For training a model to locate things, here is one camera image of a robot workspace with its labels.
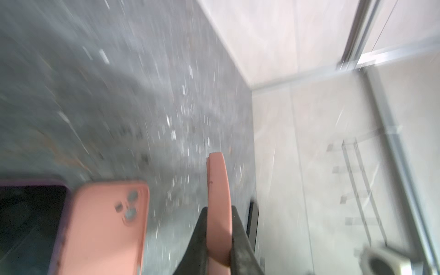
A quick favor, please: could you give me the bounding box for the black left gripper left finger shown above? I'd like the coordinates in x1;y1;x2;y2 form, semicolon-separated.
174;207;208;275

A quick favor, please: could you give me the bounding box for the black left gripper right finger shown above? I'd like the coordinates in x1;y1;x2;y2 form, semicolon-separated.
230;206;264;275

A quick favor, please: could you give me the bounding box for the black phone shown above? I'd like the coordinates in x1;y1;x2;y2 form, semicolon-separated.
206;152;233;275
1;178;72;275

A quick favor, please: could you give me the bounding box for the pink phone case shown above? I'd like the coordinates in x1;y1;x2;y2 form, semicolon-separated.
56;180;150;275

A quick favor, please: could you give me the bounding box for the black pad right side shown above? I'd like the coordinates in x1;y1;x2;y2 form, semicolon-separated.
246;200;259;251

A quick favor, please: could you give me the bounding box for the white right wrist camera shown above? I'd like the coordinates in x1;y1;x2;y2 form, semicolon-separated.
359;246;414;275

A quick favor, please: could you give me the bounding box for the black wire hook rack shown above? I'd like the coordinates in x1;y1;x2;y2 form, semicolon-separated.
327;128;398;246

